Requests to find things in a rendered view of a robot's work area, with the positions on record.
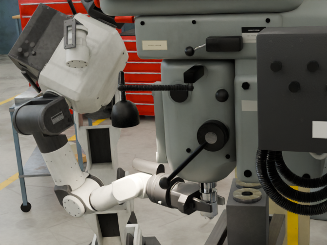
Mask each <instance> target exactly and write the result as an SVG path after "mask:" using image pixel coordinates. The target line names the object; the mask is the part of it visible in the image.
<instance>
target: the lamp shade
mask: <svg viewBox="0 0 327 245"><path fill-rule="evenodd" d="M111 123H112V126H113V127H117V128H128V127H134V126H137V125H138V124H139V123H140V119H139V111H138V109H137V107H136V104H135V103H133V102H131V101H129V100H126V101H121V100H120V101H118V102H117V103H116V104H115V105H113V108H112V112H111Z"/></svg>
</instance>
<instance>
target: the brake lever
mask: <svg viewBox="0 0 327 245"><path fill-rule="evenodd" d="M136 18H137V17H136V16H115V18H114V20H115V22H116V23H134V22H135V19H136Z"/></svg>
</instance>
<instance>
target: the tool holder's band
mask: <svg viewBox="0 0 327 245"><path fill-rule="evenodd" d="M200 191H201V188H200V189H199V194H200V195H201V196H206V197H210V196H214V195H216V194H217V189H216V188H213V189H212V190H211V191H204V193H201V192H200Z"/></svg>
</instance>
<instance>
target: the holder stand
mask: <svg viewBox="0 0 327 245"><path fill-rule="evenodd" d="M226 218H227V245H268V238H269V196H268V195H267V194H266V193H265V191H264V189H263V188H262V186H261V184H259V183H245V182H242V181H240V180H239V179H238V178H233V180H232V184H231V188H230V192H229V196H228V200H227V204H226Z"/></svg>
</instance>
